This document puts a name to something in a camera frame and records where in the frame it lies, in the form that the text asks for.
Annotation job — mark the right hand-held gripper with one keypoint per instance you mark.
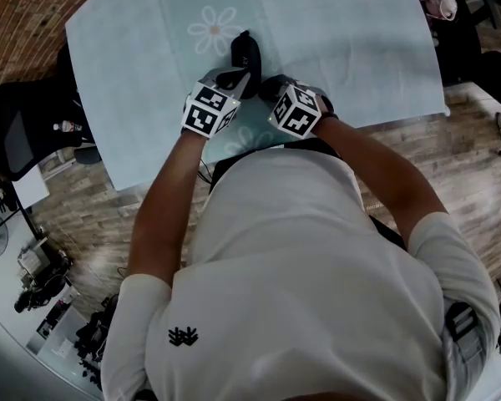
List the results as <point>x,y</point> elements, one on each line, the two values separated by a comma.
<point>298,113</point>

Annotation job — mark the person's right forearm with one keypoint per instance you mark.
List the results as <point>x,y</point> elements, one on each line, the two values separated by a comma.
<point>384,174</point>

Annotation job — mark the white side table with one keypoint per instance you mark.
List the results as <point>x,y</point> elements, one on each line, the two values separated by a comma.
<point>29,188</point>

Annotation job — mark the black glasses case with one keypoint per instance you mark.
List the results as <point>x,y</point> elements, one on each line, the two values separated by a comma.
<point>246,50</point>

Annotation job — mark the black machine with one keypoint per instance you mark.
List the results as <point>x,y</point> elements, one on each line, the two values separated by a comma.
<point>42,286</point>

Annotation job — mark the black gear pile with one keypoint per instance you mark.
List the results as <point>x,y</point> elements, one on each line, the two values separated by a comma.
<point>94,341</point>

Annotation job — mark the pink white soft item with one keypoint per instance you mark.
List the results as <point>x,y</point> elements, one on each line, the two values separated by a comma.
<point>440,6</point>

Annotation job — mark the light blue floral tablecloth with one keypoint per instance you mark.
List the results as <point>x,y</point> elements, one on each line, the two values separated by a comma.
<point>338,36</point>

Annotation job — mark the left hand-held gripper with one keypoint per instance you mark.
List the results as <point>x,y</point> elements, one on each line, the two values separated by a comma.
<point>204,113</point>

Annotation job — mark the person's left forearm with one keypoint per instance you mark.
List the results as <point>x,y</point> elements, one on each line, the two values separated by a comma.
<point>167,207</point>

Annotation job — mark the clear plastic water bottle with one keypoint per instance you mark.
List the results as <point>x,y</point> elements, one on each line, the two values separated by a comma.
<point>67,126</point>

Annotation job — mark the person's white t-shirt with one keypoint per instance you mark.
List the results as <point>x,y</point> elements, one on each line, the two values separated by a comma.
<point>296,286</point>

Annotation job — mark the black mesh office chair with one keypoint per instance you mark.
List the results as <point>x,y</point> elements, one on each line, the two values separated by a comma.
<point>21,128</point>

